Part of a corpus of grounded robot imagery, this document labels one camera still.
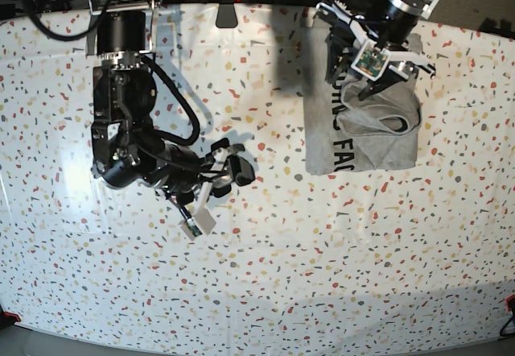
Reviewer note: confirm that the grey T-shirt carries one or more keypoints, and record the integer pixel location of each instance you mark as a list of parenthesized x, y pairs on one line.
[(347, 134)]

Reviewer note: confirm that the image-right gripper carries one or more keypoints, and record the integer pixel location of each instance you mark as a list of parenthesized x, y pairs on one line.
[(344, 41)]

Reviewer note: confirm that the red clamp corner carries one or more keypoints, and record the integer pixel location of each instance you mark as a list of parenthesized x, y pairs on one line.
[(8, 319), (507, 330)]

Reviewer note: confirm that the red clamp right corner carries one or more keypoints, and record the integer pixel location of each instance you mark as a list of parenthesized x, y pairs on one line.
[(507, 330)]

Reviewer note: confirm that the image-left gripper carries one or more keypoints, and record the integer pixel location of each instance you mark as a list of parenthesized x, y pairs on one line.
[(182, 174)]

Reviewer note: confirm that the red clamp left corner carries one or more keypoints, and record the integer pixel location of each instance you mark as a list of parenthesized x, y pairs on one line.
[(8, 319)]

